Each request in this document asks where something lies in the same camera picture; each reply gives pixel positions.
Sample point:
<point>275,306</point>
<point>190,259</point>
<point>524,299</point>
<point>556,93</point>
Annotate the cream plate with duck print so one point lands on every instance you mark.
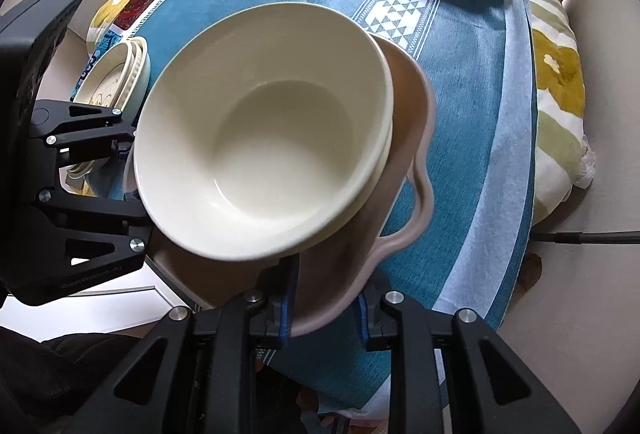
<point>137,74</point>

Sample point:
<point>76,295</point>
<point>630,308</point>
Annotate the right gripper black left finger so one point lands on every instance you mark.
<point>273,324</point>

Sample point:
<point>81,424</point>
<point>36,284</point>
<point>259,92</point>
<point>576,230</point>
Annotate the pink wavy-rim bowl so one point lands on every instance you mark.
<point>333,273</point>

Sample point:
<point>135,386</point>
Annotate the cream deep bowl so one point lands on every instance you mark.
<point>262,131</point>

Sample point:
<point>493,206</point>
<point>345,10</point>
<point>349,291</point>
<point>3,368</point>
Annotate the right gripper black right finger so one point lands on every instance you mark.
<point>376,329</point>

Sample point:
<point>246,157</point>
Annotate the blue patterned tablecloth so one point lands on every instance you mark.
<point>478,55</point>

